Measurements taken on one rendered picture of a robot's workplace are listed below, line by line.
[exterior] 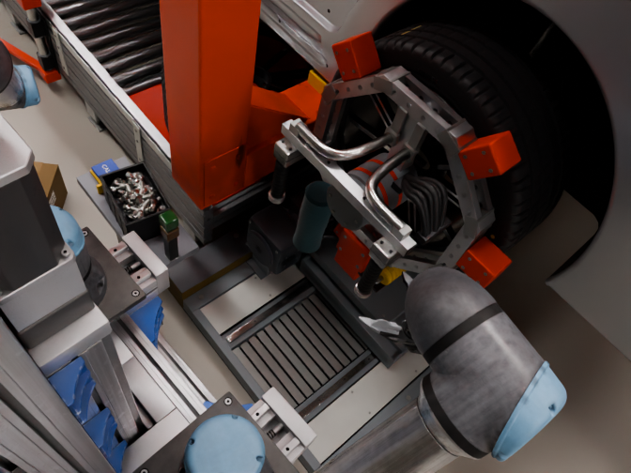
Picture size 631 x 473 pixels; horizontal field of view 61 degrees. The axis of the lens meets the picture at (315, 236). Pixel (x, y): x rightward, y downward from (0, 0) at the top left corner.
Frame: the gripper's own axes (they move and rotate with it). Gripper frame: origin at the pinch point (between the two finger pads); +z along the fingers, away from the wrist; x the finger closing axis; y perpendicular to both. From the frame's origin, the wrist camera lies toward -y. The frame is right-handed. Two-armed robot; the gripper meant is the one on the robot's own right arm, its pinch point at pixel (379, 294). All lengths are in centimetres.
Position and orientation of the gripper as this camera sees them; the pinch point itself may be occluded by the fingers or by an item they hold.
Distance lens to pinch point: 122.8
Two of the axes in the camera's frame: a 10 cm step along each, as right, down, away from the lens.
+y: 0.3, -4.6, -8.8
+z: -7.2, -6.2, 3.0
